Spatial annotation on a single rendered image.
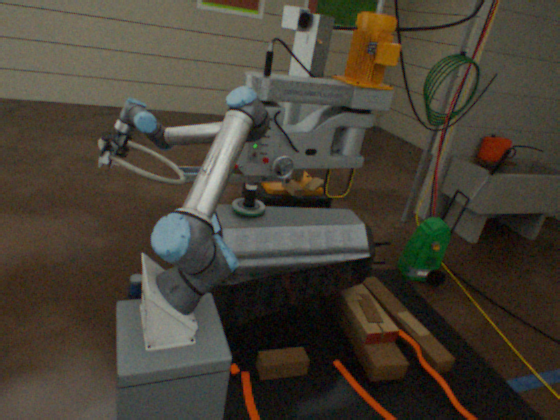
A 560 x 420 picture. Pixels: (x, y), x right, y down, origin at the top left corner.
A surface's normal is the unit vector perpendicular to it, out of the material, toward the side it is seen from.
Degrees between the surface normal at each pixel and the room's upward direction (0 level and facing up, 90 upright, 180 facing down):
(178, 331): 90
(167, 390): 90
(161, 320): 90
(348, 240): 45
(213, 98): 90
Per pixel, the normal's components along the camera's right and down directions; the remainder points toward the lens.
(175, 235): -0.44, -0.41
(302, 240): 0.35, -0.32
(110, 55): 0.33, 0.45
